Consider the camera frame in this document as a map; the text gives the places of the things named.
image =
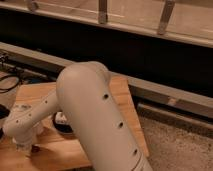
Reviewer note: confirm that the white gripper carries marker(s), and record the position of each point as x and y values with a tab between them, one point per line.
25	141

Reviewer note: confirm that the dark red pepper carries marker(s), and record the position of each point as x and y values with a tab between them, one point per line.
35	149

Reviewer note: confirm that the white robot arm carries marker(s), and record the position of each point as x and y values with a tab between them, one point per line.
83	95

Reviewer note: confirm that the black and white packet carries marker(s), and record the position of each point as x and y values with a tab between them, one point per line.
21	107

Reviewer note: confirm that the dark object at left edge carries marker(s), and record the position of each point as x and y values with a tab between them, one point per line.
4	112

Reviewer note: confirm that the black round plate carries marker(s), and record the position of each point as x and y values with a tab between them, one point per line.
60	123

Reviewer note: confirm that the metal railing post middle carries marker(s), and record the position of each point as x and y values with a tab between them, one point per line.
102	11

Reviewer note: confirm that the metal railing post right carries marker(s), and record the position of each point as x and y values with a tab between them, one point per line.
165	16

